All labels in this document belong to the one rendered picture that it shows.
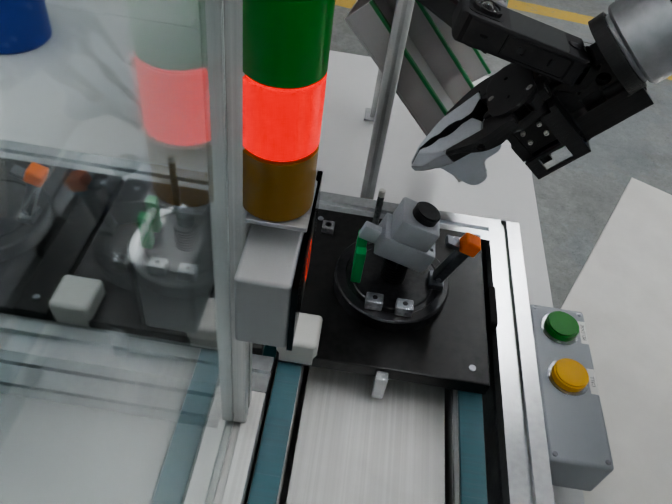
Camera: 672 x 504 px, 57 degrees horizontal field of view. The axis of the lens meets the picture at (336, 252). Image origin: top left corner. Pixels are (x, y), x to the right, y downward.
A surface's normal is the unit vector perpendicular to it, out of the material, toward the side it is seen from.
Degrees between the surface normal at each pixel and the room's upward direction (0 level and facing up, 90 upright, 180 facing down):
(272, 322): 90
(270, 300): 90
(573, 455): 0
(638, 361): 0
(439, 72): 90
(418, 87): 90
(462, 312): 0
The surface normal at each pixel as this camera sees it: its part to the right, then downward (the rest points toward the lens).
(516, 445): 0.11, -0.68
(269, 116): -0.22, 0.69
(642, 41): -0.44, 0.37
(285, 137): 0.18, 0.73
